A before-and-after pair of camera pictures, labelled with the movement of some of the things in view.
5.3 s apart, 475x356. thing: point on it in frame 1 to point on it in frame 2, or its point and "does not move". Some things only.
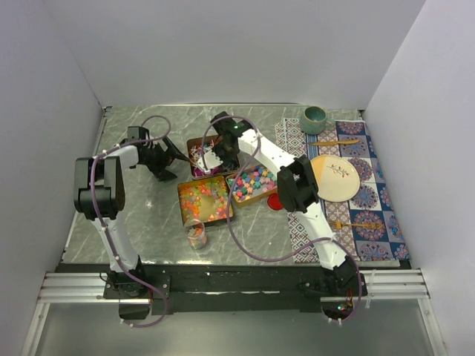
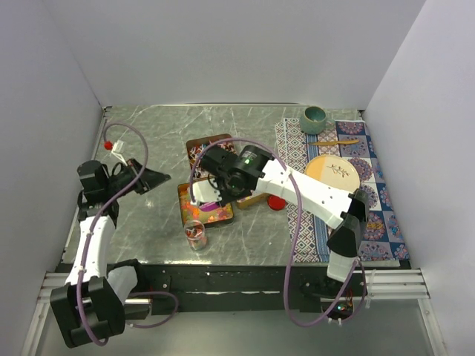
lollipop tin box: [205, 159] does not move
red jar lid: [274, 202] does not move
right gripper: [225, 162] to [225, 199]
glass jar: [195, 231] does not move
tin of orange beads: [204, 199] does not move
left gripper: [167, 158] to [148, 179]
